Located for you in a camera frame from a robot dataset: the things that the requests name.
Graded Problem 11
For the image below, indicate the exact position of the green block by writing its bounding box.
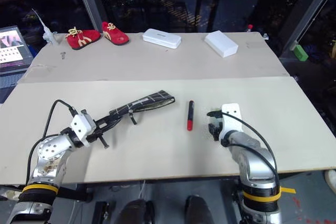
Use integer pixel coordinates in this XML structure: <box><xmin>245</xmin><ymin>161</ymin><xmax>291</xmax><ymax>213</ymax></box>
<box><xmin>293</xmin><ymin>45</ymin><xmax>309</xmax><ymax>62</ymax></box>

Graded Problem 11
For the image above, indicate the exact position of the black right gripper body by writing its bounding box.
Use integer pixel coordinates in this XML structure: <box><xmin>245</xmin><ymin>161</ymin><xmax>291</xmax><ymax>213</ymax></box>
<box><xmin>209</xmin><ymin>117</ymin><xmax>224</xmax><ymax>142</ymax></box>

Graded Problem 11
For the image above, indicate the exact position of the dark rounded shape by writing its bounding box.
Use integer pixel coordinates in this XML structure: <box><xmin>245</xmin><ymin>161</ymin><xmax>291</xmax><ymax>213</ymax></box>
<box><xmin>184</xmin><ymin>194</ymin><xmax>215</xmax><ymax>224</ymax></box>
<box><xmin>115</xmin><ymin>198</ymin><xmax>156</xmax><ymax>224</ymax></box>

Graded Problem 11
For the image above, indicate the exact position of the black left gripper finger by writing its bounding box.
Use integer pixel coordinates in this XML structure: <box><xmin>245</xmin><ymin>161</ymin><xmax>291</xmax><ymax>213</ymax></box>
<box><xmin>100</xmin><ymin>117</ymin><xmax>123</xmax><ymax>133</ymax></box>
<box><xmin>97</xmin><ymin>112</ymin><xmax>124</xmax><ymax>127</ymax></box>

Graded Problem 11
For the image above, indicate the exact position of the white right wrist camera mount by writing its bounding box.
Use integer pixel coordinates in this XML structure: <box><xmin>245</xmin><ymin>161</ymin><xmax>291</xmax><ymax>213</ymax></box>
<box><xmin>218</xmin><ymin>102</ymin><xmax>244</xmax><ymax>146</ymax></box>

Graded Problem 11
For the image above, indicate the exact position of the black bracket under table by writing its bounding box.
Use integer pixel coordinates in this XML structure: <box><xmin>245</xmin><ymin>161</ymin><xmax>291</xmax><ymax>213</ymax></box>
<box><xmin>56</xmin><ymin>186</ymin><xmax>94</xmax><ymax>201</ymax></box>

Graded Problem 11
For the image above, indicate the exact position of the white shoe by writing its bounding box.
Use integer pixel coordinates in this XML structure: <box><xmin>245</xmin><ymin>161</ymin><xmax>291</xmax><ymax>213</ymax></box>
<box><xmin>323</xmin><ymin>169</ymin><xmax>336</xmax><ymax>194</ymax></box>

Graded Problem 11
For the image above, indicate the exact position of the black grid pouch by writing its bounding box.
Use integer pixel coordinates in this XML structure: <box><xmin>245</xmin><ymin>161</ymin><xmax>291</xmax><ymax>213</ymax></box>
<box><xmin>108</xmin><ymin>90</ymin><xmax>176</xmax><ymax>126</ymax></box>

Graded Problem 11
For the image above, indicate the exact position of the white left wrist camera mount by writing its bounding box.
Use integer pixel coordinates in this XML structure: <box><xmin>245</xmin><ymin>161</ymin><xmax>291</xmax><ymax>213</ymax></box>
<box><xmin>70</xmin><ymin>109</ymin><xmax>97</xmax><ymax>147</ymax></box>

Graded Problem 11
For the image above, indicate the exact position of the red slipper with yellow laces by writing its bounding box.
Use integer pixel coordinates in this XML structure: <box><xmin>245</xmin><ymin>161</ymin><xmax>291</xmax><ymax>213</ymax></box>
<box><xmin>101</xmin><ymin>21</ymin><xmax>130</xmax><ymax>46</ymax></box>
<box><xmin>65</xmin><ymin>26</ymin><xmax>102</xmax><ymax>50</ymax></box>

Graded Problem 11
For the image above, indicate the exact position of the open laptop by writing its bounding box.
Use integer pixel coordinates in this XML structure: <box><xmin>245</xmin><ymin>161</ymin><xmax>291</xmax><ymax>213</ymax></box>
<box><xmin>0</xmin><ymin>25</ymin><xmax>35</xmax><ymax>89</ymax></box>

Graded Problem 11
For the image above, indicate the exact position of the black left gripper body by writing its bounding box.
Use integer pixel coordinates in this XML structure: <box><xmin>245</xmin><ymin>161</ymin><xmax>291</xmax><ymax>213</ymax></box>
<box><xmin>87</xmin><ymin>120</ymin><xmax>110</xmax><ymax>150</ymax></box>

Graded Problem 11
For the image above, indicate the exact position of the white flat case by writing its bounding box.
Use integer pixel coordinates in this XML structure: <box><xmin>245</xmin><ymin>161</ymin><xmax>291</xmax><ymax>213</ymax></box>
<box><xmin>142</xmin><ymin>28</ymin><xmax>183</xmax><ymax>50</ymax></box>

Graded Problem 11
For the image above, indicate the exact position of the red marker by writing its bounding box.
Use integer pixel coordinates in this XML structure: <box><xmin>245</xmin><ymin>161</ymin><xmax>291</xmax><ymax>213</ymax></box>
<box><xmin>186</xmin><ymin>100</ymin><xmax>195</xmax><ymax>132</ymax></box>

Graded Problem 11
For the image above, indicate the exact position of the white hanging cable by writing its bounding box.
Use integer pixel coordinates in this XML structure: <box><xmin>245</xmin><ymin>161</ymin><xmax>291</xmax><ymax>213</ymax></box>
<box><xmin>138</xmin><ymin>180</ymin><xmax>147</xmax><ymax>200</ymax></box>

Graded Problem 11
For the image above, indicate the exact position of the white rectangular box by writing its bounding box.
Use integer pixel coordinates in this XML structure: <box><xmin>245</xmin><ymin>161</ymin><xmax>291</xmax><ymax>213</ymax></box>
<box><xmin>204</xmin><ymin>30</ymin><xmax>239</xmax><ymax>59</ymax></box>

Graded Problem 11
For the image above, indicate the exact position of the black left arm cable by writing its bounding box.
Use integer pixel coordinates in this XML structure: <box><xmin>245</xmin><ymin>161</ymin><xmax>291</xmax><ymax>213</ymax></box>
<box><xmin>26</xmin><ymin>99</ymin><xmax>80</xmax><ymax>183</ymax></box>

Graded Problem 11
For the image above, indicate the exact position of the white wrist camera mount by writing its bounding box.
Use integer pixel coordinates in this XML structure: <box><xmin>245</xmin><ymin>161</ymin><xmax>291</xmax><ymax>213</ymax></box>
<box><xmin>218</xmin><ymin>102</ymin><xmax>244</xmax><ymax>146</ymax></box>
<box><xmin>70</xmin><ymin>109</ymin><xmax>97</xmax><ymax>147</ymax></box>

